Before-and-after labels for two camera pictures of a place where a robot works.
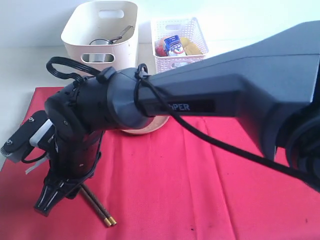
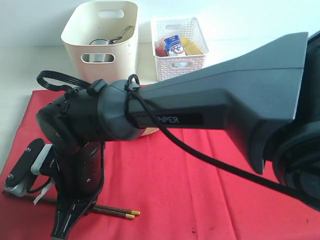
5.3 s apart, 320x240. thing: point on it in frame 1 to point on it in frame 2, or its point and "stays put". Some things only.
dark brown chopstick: x=110 y=218 to x=131 y=212
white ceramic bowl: x=99 y=41 stays put
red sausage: x=159 y=51 stays put
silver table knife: x=113 y=40 stays put
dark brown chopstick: x=106 y=220 to x=54 y=200
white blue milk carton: x=173 y=47 stays put
